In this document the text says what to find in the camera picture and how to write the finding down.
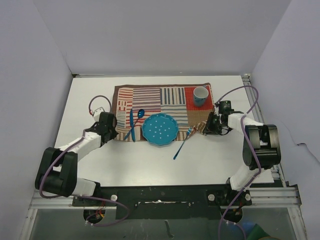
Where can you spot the blue metallic knife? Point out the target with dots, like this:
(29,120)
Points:
(131,121)

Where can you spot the aluminium frame rail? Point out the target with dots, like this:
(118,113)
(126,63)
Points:
(261,197)
(277,171)

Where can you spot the aluminium front frame rail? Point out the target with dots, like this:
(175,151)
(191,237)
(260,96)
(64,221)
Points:
(261,197)

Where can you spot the green object bottom corner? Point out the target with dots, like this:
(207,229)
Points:
(257,233)

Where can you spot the aluminium right frame rail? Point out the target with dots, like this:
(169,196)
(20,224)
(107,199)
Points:
(277,171)

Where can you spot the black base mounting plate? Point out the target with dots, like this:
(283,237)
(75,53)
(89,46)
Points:
(167,202)

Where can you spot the blue polka dot plate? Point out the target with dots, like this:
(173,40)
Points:
(160,129)

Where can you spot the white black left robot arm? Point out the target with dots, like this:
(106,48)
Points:
(57,175)

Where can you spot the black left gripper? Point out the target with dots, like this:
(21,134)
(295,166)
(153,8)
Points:
(114,133)

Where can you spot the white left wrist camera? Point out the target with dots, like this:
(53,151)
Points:
(96,113)

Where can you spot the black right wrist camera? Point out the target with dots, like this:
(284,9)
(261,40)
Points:
(225,107)

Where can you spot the striped patchwork placemat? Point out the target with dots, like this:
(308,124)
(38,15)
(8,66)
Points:
(175,100)

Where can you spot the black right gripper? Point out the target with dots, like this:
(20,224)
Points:
(209,129)

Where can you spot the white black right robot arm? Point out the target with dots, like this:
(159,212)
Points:
(261,145)

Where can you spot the white blue mug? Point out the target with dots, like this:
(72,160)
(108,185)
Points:
(200,95)

